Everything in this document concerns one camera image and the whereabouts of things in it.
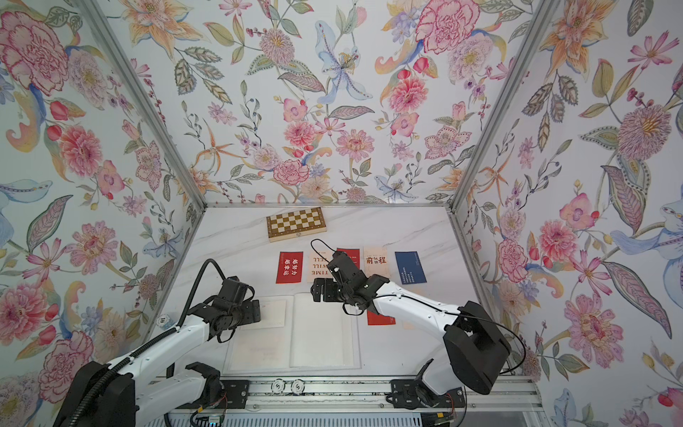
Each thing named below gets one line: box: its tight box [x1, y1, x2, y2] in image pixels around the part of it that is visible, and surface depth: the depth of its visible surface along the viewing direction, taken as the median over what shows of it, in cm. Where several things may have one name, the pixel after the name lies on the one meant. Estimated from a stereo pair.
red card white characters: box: [275, 250, 304, 284], surface depth 103 cm
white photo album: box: [222, 293, 362, 375], surface depth 83 cm
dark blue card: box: [394, 250, 427, 285], surface depth 103 cm
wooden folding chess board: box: [265, 206, 328, 243], surface depth 113 cm
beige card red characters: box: [363, 246, 391, 279], surface depth 106 cm
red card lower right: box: [367, 309, 396, 326], surface depth 90 cm
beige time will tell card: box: [307, 249, 335, 283], surface depth 103 cm
